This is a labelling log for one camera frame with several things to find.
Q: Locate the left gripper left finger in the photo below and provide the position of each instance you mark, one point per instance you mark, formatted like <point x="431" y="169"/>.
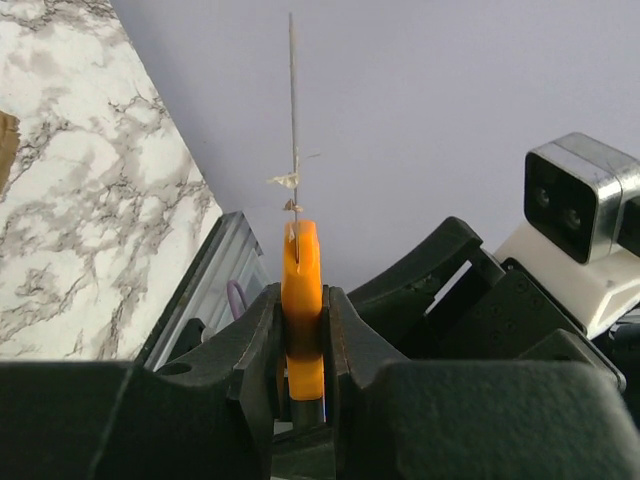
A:
<point x="208" y="414"/>

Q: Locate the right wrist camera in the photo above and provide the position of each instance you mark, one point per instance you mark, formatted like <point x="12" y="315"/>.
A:
<point x="580" y="236"/>

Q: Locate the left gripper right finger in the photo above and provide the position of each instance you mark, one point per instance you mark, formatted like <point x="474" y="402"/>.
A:
<point x="394" y="418"/>

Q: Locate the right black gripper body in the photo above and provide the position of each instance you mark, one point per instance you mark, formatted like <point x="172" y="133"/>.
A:
<point x="450" y="299"/>

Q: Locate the brown cardboard express box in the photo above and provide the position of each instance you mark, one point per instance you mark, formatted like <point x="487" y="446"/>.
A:
<point x="9" y="144"/>

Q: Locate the orange utility knife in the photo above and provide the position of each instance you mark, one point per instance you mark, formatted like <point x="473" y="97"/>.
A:
<point x="301" y="285"/>

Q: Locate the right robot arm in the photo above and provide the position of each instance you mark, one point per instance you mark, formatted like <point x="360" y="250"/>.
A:
<point x="600" y="350"/>

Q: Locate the aluminium frame rail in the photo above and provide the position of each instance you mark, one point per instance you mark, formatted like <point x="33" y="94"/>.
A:
<point x="226" y="275"/>

